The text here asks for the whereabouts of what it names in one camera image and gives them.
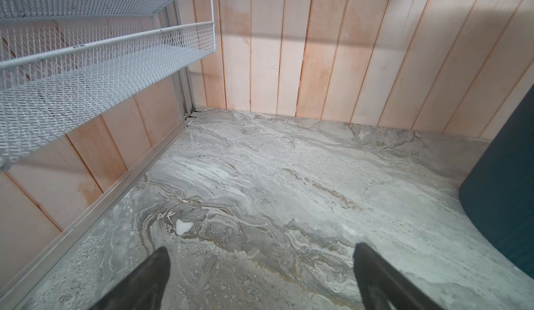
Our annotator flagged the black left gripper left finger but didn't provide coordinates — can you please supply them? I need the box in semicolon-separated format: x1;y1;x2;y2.
90;247;171;309

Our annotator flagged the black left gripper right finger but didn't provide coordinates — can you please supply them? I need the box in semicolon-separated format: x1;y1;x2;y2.
353;242;442;309

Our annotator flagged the aluminium frame rail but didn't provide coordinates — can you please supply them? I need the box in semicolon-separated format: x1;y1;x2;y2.
1;70;193;309

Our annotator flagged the white wire mesh shelf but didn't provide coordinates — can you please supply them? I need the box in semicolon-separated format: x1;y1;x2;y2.
1;0;216;170

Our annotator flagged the teal bin with yellow rim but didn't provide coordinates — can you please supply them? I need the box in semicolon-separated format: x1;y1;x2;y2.
459;90;533;277

